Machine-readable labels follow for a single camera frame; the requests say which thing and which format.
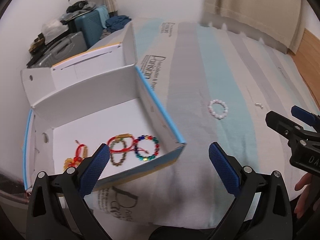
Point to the striped bed cover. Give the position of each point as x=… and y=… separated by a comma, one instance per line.
x=208, y=80

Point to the teal suitcase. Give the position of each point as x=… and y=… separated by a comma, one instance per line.
x=92, y=24

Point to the pearl earrings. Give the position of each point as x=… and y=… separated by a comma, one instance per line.
x=260, y=105

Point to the person's right hand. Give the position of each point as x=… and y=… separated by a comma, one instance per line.
x=304, y=183

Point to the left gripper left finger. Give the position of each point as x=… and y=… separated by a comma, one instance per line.
x=57, y=209

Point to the dark blue clothes pile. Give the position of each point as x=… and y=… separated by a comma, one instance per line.
x=116, y=23

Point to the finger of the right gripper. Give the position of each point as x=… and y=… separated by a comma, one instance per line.
x=305, y=116
x=284, y=126

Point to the red cord bracelet gold tube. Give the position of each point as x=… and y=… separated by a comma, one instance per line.
x=128, y=141

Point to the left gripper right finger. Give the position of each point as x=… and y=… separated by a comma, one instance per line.
x=261, y=206

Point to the wooden headboard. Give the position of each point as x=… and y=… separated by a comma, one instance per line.
x=307, y=61

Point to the white tissue pack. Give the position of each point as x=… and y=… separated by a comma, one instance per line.
x=53, y=29

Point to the grey suitcase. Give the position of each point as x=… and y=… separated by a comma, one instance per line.
x=71, y=45

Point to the blue yellow cardboard box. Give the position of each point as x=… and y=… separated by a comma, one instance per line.
x=92, y=97

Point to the black items on suitcase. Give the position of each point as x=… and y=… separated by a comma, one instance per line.
x=81, y=5

